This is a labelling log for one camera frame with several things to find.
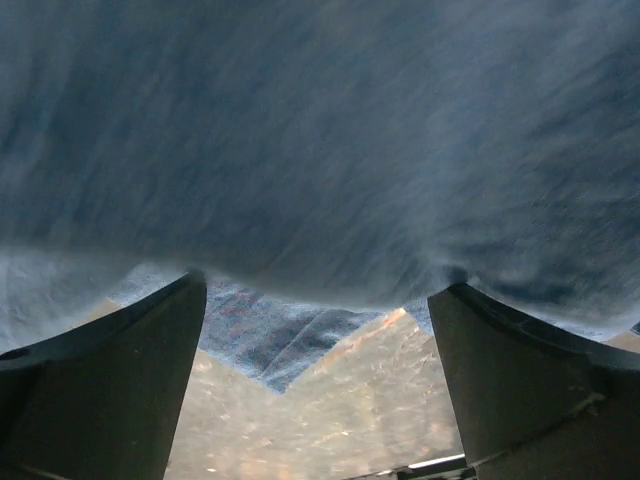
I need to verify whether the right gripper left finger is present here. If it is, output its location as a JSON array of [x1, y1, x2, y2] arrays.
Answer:
[[1, 273, 206, 480]]

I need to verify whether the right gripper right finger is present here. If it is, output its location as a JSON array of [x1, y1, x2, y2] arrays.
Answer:
[[428, 285, 639, 480]]

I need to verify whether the blue cloth right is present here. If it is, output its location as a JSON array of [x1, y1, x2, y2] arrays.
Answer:
[[1, 1, 639, 392]]

